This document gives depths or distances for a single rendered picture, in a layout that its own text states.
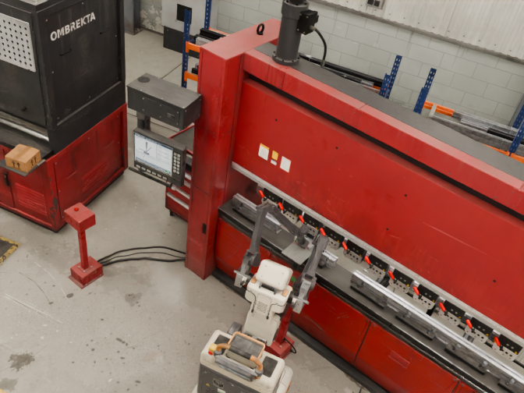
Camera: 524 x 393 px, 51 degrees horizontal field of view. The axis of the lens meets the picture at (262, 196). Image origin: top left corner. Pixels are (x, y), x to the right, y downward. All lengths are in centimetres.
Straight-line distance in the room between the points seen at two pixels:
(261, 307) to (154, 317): 152
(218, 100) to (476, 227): 195
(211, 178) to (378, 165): 144
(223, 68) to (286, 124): 60
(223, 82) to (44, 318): 256
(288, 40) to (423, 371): 257
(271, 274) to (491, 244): 138
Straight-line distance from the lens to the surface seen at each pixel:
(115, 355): 487
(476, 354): 427
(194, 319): 507
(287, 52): 392
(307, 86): 378
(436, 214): 370
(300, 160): 407
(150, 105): 416
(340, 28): 819
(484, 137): 554
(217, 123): 418
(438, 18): 786
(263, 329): 404
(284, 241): 458
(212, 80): 406
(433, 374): 442
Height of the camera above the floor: 406
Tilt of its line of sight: 40 degrees down
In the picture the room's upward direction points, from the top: 10 degrees clockwise
